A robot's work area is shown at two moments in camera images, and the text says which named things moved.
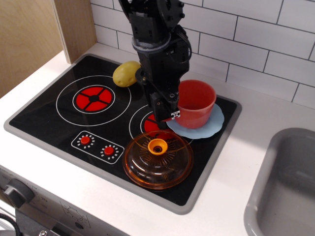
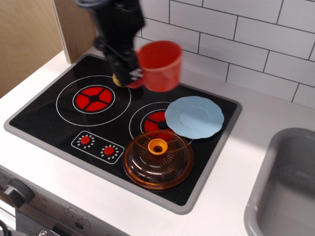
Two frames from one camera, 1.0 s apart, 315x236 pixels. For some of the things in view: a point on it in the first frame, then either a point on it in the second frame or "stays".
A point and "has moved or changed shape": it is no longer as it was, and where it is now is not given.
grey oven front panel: (66, 219) stays
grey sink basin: (283, 201) stays
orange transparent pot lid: (157, 160) stays
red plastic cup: (196, 102) has moved or changed shape
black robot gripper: (161, 72) -> (118, 22)
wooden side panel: (32, 32) stays
